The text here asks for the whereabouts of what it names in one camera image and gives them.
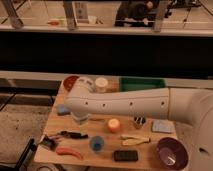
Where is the blue sponge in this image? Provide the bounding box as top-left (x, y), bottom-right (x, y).
top-left (56, 104), bottom-right (70, 116)

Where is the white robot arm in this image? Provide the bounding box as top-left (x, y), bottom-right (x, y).
top-left (65, 77), bottom-right (213, 171)

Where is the green plastic tray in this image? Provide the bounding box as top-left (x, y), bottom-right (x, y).
top-left (119, 77), bottom-right (166, 92)

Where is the blue small cup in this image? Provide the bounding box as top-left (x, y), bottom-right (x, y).
top-left (89, 136), bottom-right (104, 152)

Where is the orange fruit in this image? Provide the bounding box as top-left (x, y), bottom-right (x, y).
top-left (107, 118), bottom-right (121, 133)

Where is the red chili pepper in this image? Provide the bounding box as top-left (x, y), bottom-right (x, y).
top-left (55, 147), bottom-right (83, 160)

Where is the red-brown bowl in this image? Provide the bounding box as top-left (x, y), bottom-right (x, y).
top-left (63, 76), bottom-right (78, 91)

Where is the white cup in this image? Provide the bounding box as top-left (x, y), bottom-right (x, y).
top-left (95, 77), bottom-right (108, 93)

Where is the yellow banana peel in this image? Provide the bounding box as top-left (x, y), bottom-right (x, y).
top-left (121, 134), bottom-right (151, 146)

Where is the black rectangular remote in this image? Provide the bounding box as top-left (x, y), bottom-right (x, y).
top-left (113, 150), bottom-right (138, 162)

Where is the grey-blue cloth pad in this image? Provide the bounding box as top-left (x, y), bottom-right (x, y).
top-left (152, 120), bottom-right (175, 133)

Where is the purple bowl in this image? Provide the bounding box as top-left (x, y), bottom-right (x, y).
top-left (156, 137), bottom-right (189, 170)

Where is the seated person in background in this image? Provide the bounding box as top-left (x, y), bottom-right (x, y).
top-left (115, 0), bottom-right (159, 27)

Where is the black-handled brush tool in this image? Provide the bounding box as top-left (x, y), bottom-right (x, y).
top-left (39, 131), bottom-right (88, 151)

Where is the black chair frame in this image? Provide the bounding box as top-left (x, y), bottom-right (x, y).
top-left (0, 138), bottom-right (37, 171)

